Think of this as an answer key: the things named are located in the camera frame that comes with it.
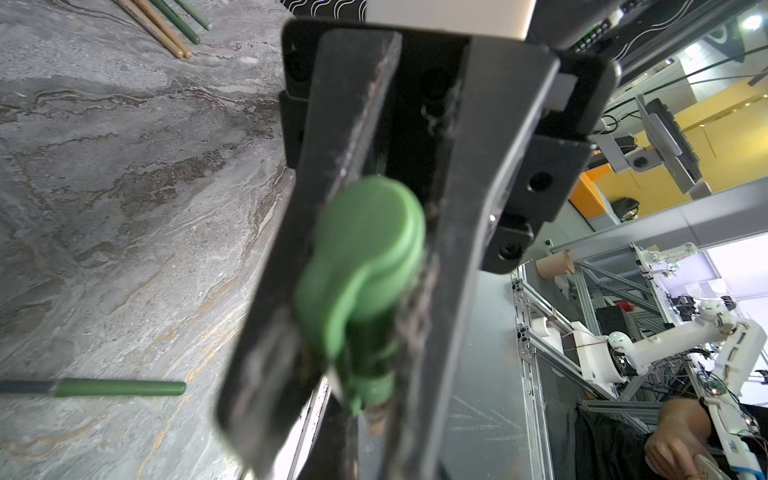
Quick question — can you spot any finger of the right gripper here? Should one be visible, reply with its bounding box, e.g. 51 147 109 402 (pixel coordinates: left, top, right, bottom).
217 28 402 478

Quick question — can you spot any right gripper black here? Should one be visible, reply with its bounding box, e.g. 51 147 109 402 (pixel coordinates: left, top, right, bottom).
280 18 618 479

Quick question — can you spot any pale green pen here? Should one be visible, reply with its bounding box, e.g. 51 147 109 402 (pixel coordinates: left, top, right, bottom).
176 0 212 31

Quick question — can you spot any tan pen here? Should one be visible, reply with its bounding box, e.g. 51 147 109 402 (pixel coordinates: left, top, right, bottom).
113 0 184 59

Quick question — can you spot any person outside cell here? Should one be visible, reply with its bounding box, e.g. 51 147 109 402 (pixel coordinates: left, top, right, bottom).
557 398 738 479

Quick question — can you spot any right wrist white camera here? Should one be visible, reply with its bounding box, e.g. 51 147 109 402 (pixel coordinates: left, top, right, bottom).
365 0 536 40

